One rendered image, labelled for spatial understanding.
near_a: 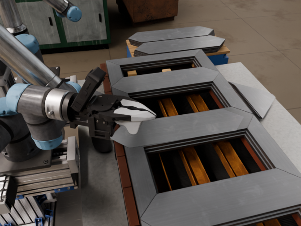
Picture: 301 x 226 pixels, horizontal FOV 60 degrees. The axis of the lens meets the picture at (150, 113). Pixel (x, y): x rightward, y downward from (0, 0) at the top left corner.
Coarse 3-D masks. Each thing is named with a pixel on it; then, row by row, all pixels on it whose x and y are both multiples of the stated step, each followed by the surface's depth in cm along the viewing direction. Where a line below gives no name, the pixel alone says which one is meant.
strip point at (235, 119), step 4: (224, 112) 148; (228, 112) 148; (228, 116) 146; (232, 116) 146; (236, 116) 146; (240, 116) 146; (232, 120) 143; (236, 120) 143; (240, 120) 143; (232, 124) 141; (236, 124) 141; (236, 128) 139
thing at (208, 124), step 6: (198, 114) 147; (204, 114) 147; (210, 114) 147; (204, 120) 143; (210, 120) 143; (204, 126) 140; (210, 126) 140; (216, 126) 140; (210, 132) 136; (216, 132) 136
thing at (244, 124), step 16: (128, 64) 187; (144, 64) 190; (160, 64) 193; (176, 64) 195; (144, 96) 164; (240, 112) 148; (240, 128) 139; (160, 144) 131; (176, 144) 133; (192, 144) 135; (256, 144) 132; (288, 208) 106; (224, 224) 102; (240, 224) 103
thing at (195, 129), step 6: (186, 114) 147; (192, 114) 147; (186, 120) 143; (192, 120) 143; (198, 120) 143; (192, 126) 140; (198, 126) 140; (192, 132) 136; (198, 132) 136; (204, 132) 136
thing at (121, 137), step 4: (120, 128) 138; (124, 128) 138; (116, 132) 136; (120, 132) 136; (124, 132) 136; (116, 136) 134; (120, 136) 134; (124, 136) 134; (116, 140) 132; (120, 140) 132; (124, 140) 132; (124, 144) 130; (128, 144) 130
